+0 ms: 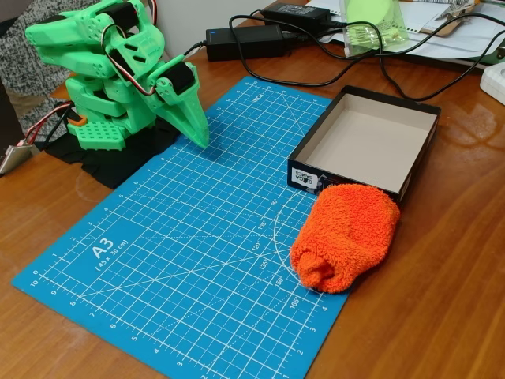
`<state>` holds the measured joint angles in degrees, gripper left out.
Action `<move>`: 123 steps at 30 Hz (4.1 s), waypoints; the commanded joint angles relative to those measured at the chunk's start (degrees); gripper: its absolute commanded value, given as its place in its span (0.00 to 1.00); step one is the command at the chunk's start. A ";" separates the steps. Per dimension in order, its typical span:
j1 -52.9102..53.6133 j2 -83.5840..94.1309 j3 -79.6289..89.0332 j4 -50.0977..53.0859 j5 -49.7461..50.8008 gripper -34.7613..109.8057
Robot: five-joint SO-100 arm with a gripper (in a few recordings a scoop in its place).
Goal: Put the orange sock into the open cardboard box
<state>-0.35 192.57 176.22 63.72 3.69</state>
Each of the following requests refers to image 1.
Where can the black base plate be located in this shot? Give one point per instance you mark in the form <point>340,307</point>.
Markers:
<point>114,166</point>

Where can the black cardboard box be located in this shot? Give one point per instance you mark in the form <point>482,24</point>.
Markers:
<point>367,138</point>

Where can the grey speckled fabric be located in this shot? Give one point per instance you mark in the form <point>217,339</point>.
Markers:
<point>23,67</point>

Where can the green gripper black servo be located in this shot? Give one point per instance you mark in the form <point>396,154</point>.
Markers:
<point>185,106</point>

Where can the green 3D-printed robot arm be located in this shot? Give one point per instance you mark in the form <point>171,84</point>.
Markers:
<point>130,43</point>

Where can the silver controller board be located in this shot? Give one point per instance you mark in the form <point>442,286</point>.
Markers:
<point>16,156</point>

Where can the flat black power adapter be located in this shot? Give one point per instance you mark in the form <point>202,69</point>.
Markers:
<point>296,11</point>

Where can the blue A3 cutting mat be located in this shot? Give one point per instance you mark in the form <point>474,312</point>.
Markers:
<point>189,245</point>

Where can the orange fluffy sock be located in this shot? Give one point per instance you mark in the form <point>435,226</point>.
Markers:
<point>347,233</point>

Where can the white power strip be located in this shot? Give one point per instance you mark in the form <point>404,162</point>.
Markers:
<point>494,83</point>

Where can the black power adapter blue light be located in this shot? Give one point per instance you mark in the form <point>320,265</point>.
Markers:
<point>244,41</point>

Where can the white paper sheets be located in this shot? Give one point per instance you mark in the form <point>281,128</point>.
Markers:
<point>453,41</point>

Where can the brown clipboard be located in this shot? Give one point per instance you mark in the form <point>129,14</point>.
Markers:
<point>446,23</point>

